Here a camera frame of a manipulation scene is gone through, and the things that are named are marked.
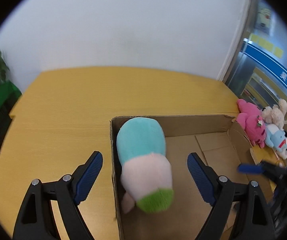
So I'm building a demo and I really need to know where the cartoon poster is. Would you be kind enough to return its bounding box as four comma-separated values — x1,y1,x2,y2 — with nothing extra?
255,0,274,33

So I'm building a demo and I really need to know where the blue white plush dog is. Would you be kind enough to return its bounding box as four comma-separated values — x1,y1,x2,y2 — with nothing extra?
265,124,287,159

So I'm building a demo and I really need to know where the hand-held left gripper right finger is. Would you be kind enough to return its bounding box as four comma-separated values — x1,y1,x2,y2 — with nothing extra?
187,152,276,240

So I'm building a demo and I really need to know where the brown cardboard box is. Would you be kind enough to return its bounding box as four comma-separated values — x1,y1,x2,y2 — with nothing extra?
110,114,287,240

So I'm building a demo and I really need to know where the glass partition with blue band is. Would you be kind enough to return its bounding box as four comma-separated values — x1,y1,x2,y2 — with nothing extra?
225,0,287,130

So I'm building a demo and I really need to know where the beige plush bear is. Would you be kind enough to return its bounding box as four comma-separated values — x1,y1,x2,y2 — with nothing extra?
261,99,287,129

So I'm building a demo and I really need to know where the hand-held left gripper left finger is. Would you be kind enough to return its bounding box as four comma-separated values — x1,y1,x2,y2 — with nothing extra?
13,151,103,240

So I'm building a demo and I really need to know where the wooden desktop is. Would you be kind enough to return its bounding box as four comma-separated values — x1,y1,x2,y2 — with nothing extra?
0,66,287,240

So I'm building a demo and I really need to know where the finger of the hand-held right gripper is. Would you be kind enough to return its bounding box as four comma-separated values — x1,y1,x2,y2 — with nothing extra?
237,162,287,180

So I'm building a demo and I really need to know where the teal pink green plush toy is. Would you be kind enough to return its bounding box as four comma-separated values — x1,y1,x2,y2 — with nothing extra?
116,117,175,214

